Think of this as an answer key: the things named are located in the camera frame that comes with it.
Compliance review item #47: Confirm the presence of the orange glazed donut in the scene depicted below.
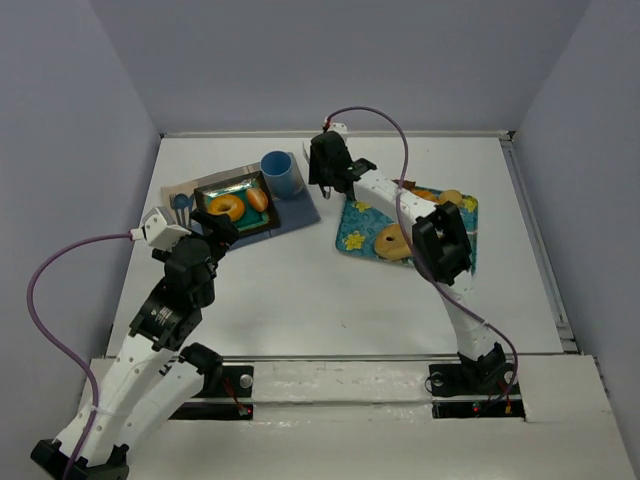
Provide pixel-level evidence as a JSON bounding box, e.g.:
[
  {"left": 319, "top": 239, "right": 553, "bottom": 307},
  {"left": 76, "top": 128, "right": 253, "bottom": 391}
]
[{"left": 207, "top": 194, "right": 245, "bottom": 222}]

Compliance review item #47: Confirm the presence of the orange cream bun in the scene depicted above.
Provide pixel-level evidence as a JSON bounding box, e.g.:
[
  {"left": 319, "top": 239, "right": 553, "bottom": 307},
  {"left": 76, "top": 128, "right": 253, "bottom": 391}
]
[{"left": 246, "top": 187, "right": 269, "bottom": 213}]

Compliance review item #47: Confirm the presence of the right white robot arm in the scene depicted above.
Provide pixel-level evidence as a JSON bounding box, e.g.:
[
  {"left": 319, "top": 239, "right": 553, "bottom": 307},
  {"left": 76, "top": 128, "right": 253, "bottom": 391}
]
[{"left": 309, "top": 131, "right": 518, "bottom": 402}]

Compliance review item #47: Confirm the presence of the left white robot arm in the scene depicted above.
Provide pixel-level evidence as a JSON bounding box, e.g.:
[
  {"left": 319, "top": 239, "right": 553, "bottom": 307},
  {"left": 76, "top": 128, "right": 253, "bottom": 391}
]
[{"left": 26, "top": 207, "right": 239, "bottom": 479}]

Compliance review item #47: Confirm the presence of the green square plate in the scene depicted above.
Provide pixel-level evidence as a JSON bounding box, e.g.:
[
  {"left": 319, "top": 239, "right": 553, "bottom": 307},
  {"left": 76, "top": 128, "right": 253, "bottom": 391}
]
[{"left": 194, "top": 171, "right": 280, "bottom": 237}]

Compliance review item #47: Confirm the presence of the blue plastic spoon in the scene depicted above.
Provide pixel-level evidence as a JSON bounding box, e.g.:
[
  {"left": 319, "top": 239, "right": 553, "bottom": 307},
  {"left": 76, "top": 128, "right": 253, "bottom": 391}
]
[{"left": 174, "top": 193, "right": 191, "bottom": 227}]

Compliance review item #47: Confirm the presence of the blue cup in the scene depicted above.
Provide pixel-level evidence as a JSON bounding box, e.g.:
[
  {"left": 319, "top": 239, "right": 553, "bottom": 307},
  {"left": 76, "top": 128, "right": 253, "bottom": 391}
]
[{"left": 260, "top": 151, "right": 297, "bottom": 199}]

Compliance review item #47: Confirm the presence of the teal floral tray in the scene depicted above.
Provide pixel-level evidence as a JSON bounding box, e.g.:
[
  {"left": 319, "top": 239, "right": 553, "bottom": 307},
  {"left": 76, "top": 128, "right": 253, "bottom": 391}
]
[{"left": 335, "top": 194, "right": 479, "bottom": 274}]

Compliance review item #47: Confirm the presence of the brown chocolate croissant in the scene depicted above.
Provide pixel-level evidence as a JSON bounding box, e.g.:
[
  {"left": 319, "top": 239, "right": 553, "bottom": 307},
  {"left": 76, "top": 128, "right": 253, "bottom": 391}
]
[{"left": 393, "top": 179, "right": 416, "bottom": 191}]

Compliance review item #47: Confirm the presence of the orange twisted roll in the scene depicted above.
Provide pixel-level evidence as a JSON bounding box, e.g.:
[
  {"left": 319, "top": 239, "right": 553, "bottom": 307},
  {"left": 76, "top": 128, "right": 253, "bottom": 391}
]
[{"left": 411, "top": 189, "right": 439, "bottom": 203}]

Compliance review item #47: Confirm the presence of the pale plain donut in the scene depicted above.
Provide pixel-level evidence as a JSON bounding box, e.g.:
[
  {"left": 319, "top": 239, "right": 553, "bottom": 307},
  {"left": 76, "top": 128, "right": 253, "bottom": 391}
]
[{"left": 374, "top": 223, "right": 412, "bottom": 262}]

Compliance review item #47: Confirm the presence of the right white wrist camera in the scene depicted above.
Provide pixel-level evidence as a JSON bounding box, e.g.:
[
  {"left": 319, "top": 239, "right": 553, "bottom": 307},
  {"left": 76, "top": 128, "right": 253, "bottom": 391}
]
[{"left": 322, "top": 117, "right": 349, "bottom": 138}]

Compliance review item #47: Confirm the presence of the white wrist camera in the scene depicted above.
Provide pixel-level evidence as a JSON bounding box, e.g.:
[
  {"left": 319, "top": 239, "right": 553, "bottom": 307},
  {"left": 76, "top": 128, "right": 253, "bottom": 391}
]
[
  {"left": 322, "top": 117, "right": 349, "bottom": 138},
  {"left": 130, "top": 207, "right": 191, "bottom": 251}
]

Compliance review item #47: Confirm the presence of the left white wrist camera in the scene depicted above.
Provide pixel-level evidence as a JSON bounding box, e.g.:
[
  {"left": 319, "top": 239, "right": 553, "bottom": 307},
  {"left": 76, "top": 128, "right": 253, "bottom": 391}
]
[{"left": 130, "top": 207, "right": 191, "bottom": 251}]

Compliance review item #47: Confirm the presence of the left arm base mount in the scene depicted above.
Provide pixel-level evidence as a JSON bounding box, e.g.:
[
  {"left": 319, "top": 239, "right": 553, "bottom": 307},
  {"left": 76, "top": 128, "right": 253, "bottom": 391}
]
[{"left": 159, "top": 343, "right": 254, "bottom": 421}]

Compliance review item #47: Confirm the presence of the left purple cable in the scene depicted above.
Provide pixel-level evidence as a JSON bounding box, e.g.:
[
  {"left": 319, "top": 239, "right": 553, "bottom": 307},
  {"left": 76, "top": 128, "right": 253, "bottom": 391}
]
[{"left": 26, "top": 232, "right": 146, "bottom": 480}]

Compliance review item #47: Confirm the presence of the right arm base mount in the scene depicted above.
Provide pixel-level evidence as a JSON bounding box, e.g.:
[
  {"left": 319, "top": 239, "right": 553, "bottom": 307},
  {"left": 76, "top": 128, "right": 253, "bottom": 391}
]
[{"left": 424, "top": 343, "right": 525, "bottom": 420}]

